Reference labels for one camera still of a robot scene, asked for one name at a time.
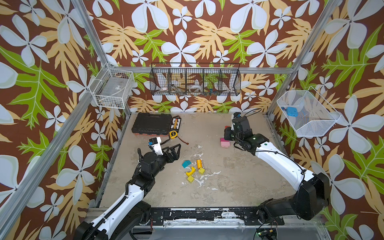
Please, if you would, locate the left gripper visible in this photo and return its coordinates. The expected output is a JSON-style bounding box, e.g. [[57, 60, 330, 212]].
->
[[151, 143, 180, 180]]

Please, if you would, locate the pink wood block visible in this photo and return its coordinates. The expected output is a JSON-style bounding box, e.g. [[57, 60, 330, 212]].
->
[[221, 141, 231, 149]]

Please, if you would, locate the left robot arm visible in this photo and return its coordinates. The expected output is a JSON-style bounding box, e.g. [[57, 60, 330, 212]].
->
[[73, 144, 181, 240]]

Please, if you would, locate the teal wood block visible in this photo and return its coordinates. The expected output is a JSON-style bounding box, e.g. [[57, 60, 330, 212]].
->
[[182, 160, 192, 169]]

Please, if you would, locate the yellow arch block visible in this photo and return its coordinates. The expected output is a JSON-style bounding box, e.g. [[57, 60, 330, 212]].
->
[[186, 167, 196, 177]]

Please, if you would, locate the yellow cube block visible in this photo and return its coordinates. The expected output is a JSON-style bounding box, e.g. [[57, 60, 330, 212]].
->
[[187, 176, 195, 183]]

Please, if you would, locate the yellow tape measure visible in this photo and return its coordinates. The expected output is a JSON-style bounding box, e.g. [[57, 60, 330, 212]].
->
[[169, 131, 178, 139]]

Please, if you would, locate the black tool case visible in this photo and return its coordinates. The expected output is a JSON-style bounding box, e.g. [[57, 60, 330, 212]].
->
[[132, 113, 173, 136]]

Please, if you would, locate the blue object in basket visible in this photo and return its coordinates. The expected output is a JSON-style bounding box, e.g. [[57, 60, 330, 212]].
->
[[285, 107, 299, 118]]

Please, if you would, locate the white mesh basket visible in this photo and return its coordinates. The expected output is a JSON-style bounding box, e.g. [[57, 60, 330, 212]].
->
[[277, 87, 342, 138]]

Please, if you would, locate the electronics board with led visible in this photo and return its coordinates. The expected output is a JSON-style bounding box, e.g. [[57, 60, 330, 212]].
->
[[253, 228, 278, 240]]

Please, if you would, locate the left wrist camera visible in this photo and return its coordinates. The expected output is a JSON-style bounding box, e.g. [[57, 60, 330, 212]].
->
[[148, 137, 163, 156]]

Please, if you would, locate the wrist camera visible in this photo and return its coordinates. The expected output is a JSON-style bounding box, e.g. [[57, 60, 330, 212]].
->
[[148, 137, 163, 156], [232, 112, 242, 119]]

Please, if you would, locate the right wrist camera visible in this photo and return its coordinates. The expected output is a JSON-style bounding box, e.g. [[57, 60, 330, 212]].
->
[[232, 112, 242, 119]]

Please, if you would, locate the red black cable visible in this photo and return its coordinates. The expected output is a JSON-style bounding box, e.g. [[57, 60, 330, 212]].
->
[[158, 134, 190, 147]]

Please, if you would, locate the black wire basket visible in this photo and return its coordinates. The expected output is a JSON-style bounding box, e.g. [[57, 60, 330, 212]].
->
[[149, 63, 242, 96]]

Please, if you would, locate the white wire basket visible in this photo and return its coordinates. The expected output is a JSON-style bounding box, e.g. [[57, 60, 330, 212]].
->
[[90, 64, 135, 110]]

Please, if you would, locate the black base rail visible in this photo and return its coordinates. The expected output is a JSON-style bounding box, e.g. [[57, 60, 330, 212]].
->
[[150, 207, 270, 226]]

